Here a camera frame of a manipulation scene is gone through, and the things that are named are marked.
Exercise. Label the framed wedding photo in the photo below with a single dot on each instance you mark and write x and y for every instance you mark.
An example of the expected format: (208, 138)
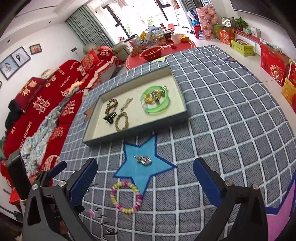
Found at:
(12, 63)

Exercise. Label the green translucent bangle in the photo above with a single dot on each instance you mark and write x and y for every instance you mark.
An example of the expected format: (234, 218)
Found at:
(149, 106)

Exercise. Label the silver heart pendant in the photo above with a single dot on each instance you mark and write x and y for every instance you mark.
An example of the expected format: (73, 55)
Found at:
(144, 160)

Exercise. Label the grey floral crumpled cloth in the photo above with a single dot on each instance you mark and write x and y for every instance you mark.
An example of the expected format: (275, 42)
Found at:
(34, 147)

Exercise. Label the small red framed picture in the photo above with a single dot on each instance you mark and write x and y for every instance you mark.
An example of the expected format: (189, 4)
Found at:
(34, 49)

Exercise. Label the black wall television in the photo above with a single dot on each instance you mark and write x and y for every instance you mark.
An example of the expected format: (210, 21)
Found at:
(255, 7)

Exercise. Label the green grey curtain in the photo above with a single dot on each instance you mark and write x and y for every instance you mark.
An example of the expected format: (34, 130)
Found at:
(87, 28)

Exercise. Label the beige armchair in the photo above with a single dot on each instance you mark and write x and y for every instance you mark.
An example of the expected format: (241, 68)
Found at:
(120, 50)

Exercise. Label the red plastic basin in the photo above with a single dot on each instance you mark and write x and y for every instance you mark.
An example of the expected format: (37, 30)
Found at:
(151, 53)

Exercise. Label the red round table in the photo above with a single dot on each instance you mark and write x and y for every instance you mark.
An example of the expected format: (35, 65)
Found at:
(133, 62)

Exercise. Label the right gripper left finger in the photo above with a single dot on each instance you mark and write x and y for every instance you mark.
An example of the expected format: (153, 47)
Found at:
(52, 211)

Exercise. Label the red embroidered pillow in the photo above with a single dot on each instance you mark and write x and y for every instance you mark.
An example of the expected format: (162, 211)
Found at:
(89, 60)

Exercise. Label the teal shallow cardboard tray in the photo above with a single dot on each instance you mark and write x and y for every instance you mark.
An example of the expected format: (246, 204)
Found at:
(136, 120)

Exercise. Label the red wedding bed cover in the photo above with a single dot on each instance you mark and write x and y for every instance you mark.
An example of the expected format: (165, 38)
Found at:
(39, 96)

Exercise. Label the black hair claw clip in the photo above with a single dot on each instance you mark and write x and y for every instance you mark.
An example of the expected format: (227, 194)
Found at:
(110, 117)

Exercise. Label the silver crystal hair clip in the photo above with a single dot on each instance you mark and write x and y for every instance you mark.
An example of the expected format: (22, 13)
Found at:
(157, 93)

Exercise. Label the green potted plant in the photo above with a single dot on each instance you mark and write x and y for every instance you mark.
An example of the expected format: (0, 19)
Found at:
(238, 23)

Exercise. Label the green yellow gift box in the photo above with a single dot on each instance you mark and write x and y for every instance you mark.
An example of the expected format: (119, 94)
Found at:
(242, 47)

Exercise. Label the red floral gift box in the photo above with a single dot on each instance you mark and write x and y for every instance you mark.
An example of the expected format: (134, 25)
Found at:
(207, 19)

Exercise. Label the beige bow hair clip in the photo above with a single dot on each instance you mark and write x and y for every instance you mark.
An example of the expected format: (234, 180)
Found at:
(128, 101)

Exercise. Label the white mug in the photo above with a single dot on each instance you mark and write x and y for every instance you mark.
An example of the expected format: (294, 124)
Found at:
(175, 38)

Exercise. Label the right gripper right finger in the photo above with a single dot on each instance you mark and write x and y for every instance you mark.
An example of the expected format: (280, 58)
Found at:
(251, 220)

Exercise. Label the grey grid star blanket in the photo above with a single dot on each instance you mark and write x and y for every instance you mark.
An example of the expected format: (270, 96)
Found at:
(234, 124)

